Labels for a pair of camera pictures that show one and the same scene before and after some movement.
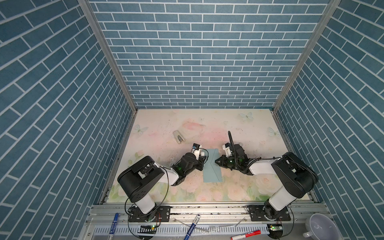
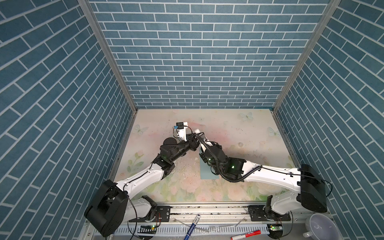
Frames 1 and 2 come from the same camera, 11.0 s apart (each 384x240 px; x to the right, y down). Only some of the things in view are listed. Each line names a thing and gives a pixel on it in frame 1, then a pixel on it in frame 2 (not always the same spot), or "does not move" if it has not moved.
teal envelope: [212, 172] does not move
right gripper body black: [229, 162] → [205, 156]
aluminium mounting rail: [208, 214] does not move
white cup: [320, 227] does not move
